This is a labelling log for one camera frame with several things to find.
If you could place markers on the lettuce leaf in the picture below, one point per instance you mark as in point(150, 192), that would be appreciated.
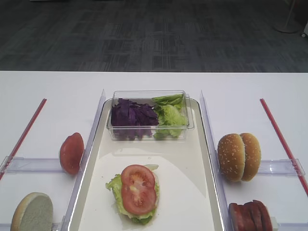
point(115, 184)

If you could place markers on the red tomato slice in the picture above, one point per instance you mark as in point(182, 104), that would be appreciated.
point(132, 169)

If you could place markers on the green lettuce in container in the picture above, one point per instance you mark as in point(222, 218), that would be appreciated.
point(168, 108)

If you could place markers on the outer tomato end slice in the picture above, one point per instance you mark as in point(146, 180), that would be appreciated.
point(71, 153)

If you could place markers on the stack of meat slices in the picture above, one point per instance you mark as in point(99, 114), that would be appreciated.
point(252, 216)

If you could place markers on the clear plastic salad container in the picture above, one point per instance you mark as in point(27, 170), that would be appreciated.
point(145, 96)

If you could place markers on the shredded purple cabbage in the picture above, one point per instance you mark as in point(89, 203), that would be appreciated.
point(131, 114)

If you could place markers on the sesame bun top front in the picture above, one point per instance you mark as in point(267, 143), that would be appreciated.
point(231, 157)

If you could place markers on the sesame bun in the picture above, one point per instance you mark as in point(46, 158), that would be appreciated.
point(252, 156)
point(231, 157)

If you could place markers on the white rectangular serving tray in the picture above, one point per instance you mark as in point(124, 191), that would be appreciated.
point(187, 200)

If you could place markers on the sesame bun top rear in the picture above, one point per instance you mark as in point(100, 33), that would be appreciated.
point(252, 156)

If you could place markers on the right red strip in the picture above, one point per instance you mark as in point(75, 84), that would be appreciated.
point(281, 139)

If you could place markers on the red strip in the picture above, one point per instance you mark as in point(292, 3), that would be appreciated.
point(24, 134)
point(281, 139)

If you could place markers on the clear sesame bun holder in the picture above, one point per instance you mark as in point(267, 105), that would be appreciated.
point(283, 167)

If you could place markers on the left red strip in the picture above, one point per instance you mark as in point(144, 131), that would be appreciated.
point(24, 134)

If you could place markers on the standing bun half left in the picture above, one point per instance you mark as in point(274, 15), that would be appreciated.
point(34, 213)

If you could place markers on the white stand base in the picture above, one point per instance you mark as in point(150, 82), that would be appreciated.
point(289, 26)

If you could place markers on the right clear tray rail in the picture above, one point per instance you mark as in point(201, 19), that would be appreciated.
point(218, 180)

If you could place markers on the clear tray rail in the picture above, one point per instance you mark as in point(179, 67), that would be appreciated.
point(89, 144)
point(218, 180)

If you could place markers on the left clear tray rail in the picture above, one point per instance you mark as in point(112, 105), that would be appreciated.
point(89, 144)

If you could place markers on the clear tomato holder rail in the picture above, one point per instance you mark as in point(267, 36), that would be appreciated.
point(30, 165)

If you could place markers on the clear meat holder rail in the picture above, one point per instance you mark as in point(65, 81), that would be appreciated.
point(292, 226)

